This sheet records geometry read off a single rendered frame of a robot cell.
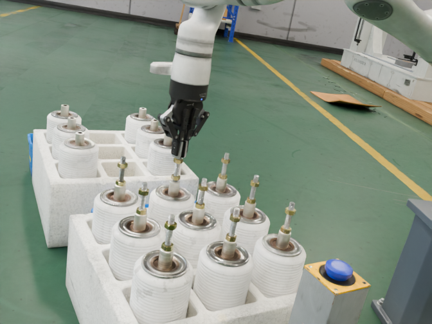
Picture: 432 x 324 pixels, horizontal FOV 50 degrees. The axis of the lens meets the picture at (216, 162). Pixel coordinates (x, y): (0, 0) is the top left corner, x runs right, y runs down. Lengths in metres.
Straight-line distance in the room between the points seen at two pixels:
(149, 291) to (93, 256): 0.20
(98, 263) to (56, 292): 0.25
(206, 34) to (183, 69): 0.08
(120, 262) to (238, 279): 0.21
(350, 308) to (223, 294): 0.21
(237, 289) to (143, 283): 0.16
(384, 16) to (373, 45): 4.56
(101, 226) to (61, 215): 0.28
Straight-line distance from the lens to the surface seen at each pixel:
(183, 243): 0.87
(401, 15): 0.74
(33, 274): 1.15
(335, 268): 0.70
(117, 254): 0.84
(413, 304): 1.14
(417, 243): 1.11
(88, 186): 1.17
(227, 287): 0.79
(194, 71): 0.87
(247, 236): 0.92
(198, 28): 0.86
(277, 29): 7.34
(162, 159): 1.24
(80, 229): 0.97
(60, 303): 1.07
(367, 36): 5.40
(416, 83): 4.12
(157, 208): 0.96
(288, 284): 0.87
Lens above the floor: 0.67
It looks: 21 degrees down
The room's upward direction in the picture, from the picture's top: 10 degrees clockwise
